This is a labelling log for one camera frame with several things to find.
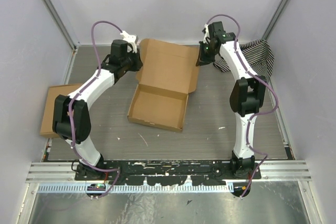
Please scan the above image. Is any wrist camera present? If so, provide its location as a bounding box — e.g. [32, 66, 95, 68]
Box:
[202, 22, 226, 39]
[110, 30, 138, 58]

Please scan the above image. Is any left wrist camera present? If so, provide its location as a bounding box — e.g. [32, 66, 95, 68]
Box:
[110, 30, 138, 58]

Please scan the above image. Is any left aluminium corner post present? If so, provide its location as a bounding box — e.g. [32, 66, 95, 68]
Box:
[42, 0, 77, 51]

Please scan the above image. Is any aluminium corner post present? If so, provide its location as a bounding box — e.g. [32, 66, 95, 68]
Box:
[42, 0, 77, 51]
[262, 0, 290, 40]

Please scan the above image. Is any aluminium front rail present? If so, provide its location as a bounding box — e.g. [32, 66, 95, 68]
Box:
[26, 160, 311, 183]

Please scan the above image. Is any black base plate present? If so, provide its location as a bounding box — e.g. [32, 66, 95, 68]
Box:
[74, 159, 263, 182]

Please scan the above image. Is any striped cloth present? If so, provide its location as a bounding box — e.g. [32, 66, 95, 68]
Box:
[213, 39, 274, 81]

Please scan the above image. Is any slotted cable duct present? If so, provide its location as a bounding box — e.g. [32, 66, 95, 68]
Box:
[37, 182, 234, 194]

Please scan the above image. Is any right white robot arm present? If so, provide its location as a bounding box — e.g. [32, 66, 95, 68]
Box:
[196, 32, 266, 179]

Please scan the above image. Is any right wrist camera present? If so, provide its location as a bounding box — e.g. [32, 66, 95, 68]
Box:
[202, 22, 226, 39]

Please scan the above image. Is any brown cardboard box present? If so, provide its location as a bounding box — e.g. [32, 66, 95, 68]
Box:
[128, 39, 199, 132]
[39, 83, 85, 138]

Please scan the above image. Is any right aluminium corner post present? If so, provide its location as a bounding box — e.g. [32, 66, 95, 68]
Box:
[262, 0, 290, 40]

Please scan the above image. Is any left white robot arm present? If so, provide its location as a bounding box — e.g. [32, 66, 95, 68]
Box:
[52, 51, 143, 180]

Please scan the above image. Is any folded brown cardboard box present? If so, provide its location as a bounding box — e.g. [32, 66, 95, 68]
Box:
[39, 83, 85, 138]

